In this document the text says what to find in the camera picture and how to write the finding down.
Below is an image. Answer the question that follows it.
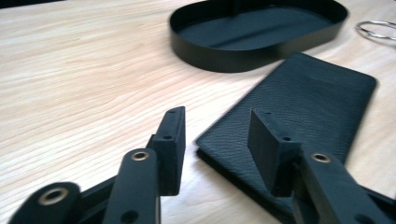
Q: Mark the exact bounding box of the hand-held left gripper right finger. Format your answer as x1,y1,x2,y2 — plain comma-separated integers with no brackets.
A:
247,107,303,198

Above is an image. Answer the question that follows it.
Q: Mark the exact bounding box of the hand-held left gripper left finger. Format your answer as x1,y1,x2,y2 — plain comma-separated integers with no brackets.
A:
146,105,187,197

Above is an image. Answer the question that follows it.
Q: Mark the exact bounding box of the black leather wallet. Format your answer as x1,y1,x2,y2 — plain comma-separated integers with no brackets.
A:
195,51,378,224

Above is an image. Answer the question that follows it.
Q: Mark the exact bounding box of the black oval tray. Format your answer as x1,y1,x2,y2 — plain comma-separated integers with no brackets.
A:
168,0,349,74

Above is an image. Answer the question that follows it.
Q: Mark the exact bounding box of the silver key ring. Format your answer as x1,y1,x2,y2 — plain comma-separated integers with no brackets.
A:
355,20,396,42

